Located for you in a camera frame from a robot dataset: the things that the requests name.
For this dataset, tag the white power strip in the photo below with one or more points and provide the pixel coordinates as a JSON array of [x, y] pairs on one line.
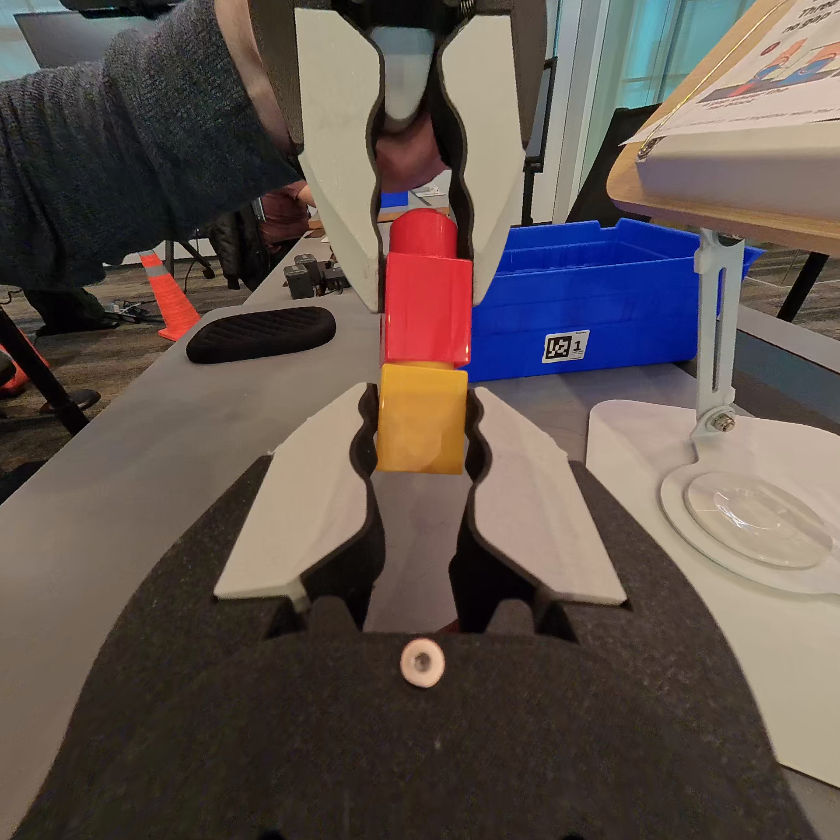
[[131, 308]]

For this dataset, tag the person's left hand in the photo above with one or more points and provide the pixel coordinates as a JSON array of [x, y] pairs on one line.
[[413, 157]]

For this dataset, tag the black panel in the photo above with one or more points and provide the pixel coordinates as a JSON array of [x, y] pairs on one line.
[[604, 170]]

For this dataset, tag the office chair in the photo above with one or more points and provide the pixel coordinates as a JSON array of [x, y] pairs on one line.
[[72, 398]]

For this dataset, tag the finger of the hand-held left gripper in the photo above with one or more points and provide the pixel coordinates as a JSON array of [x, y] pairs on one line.
[[334, 131], [492, 131]]

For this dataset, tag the wooden table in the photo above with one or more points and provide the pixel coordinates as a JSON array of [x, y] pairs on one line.
[[423, 212]]

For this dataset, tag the yellow building block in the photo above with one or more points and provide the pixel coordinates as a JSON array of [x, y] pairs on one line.
[[420, 420]]

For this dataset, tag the grey desk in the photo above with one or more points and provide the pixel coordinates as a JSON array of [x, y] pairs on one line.
[[164, 459]]

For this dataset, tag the orange traffic cone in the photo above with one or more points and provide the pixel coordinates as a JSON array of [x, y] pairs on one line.
[[16, 374], [172, 302]]

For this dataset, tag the red building block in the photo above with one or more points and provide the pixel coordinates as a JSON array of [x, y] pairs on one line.
[[426, 308]]

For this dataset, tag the black screen on floor stand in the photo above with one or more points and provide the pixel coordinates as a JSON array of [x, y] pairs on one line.
[[543, 98]]

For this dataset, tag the large black display screen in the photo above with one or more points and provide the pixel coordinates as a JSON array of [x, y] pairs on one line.
[[59, 39]]

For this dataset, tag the black webcam bar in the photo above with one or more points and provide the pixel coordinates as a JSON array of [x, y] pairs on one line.
[[111, 5]]

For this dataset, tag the blue plastic bin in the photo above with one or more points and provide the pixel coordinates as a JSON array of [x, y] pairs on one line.
[[394, 199], [590, 295]]

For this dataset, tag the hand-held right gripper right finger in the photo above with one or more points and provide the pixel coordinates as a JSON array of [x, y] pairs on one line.
[[544, 518]]

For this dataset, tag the person's left forearm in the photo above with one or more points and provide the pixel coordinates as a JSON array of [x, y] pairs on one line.
[[131, 144]]

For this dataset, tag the black wrist rest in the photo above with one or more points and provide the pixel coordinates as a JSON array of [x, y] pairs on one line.
[[262, 334]]

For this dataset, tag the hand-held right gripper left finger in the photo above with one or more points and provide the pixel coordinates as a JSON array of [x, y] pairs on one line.
[[295, 512]]

